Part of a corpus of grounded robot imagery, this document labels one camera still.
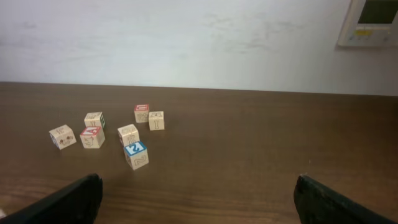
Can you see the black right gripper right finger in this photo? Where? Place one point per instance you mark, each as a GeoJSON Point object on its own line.
{"type": "Point", "coordinates": [316, 203]}

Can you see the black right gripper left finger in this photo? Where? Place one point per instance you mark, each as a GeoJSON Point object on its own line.
{"type": "Point", "coordinates": [78, 202]}

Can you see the red letter A block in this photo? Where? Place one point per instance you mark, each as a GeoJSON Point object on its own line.
{"type": "Point", "coordinates": [92, 137]}

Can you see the wooden block blue side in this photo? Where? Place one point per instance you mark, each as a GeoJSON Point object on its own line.
{"type": "Point", "coordinates": [62, 136]}

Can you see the blue number 2 block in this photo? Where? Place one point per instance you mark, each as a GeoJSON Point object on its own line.
{"type": "Point", "coordinates": [136, 155]}

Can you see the wooden block red side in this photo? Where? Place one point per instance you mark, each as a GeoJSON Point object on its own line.
{"type": "Point", "coordinates": [128, 135]}

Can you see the plain wooden block upper left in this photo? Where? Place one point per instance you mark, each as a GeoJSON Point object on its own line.
{"type": "Point", "coordinates": [95, 119]}

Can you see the plain wooden block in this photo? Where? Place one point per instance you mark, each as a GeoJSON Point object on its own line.
{"type": "Point", "coordinates": [95, 119]}
{"type": "Point", "coordinates": [156, 120]}

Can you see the red letter U block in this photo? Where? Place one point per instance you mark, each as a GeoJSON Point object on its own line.
{"type": "Point", "coordinates": [141, 113]}

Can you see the plain wooden block top right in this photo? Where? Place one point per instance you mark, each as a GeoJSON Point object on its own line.
{"type": "Point", "coordinates": [156, 120]}

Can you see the white wall control panel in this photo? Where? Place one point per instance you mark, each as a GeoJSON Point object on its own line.
{"type": "Point", "coordinates": [369, 23]}

